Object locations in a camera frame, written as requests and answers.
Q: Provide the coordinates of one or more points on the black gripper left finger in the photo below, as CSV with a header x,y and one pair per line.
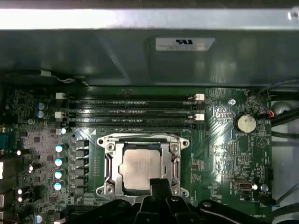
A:
x,y
149,212

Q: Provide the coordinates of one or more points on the black RAM slot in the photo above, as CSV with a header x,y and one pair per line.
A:
x,y
140,112
163,103
163,121
130,96

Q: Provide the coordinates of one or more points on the coin cell battery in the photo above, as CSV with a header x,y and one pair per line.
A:
x,y
245,122

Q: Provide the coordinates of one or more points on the blue-topped capacitor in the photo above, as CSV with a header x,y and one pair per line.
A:
x,y
58,175
40,114
63,130
58,161
40,106
57,186
59,148

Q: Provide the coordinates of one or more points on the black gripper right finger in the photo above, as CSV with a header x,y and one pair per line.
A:
x,y
182,212

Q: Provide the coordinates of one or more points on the green motherboard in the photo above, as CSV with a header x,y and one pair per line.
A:
x,y
222,151

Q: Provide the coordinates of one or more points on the silver CPU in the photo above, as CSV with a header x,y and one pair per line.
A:
x,y
140,165

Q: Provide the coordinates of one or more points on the internal USB port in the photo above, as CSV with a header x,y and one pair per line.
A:
x,y
245,186

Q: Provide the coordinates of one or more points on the white case sticker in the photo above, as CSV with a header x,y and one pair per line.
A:
x,y
203,44

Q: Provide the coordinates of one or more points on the black PC case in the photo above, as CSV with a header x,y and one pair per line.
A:
x,y
70,53

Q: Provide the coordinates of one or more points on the CPU socket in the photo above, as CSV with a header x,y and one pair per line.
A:
x,y
109,151

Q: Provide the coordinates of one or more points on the silver motherboard screw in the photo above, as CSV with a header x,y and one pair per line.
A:
x,y
231,101

